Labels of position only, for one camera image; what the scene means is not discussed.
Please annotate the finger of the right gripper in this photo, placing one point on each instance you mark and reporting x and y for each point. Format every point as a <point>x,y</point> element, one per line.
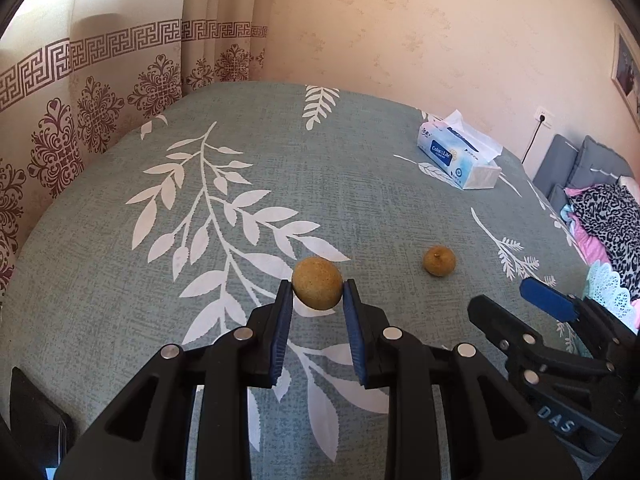
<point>595,326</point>
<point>510,329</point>

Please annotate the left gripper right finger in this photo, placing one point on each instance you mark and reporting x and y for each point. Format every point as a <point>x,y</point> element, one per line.
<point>448,406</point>

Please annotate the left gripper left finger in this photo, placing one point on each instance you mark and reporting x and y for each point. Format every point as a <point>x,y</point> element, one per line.
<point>187,410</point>

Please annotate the tan longan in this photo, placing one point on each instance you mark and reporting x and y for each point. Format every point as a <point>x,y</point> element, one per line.
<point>317,283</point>
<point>439,261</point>

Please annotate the light blue lattice basket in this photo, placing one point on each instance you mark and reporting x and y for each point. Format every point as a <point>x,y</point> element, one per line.
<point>604,286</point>

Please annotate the pink cloth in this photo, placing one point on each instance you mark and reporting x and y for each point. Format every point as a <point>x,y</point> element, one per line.
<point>590,246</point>

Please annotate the leopard print garment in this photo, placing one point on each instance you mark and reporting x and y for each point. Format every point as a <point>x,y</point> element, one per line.
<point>609,212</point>

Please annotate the grey cushion left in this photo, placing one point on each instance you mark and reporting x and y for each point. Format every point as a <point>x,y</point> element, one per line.
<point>556,166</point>

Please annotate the tissue box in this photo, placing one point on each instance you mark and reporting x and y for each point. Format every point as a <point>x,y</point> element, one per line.
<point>466,155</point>

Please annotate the grey leaf bedspread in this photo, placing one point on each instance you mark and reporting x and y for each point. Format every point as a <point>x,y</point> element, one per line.
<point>174,234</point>

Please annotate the patterned beige curtain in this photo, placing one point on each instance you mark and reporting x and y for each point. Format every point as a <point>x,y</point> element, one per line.
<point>76,75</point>

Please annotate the white wall socket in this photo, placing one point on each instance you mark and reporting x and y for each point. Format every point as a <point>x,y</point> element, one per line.
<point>544,117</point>

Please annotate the framed wall picture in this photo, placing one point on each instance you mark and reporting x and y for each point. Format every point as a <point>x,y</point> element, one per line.
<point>625,73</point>

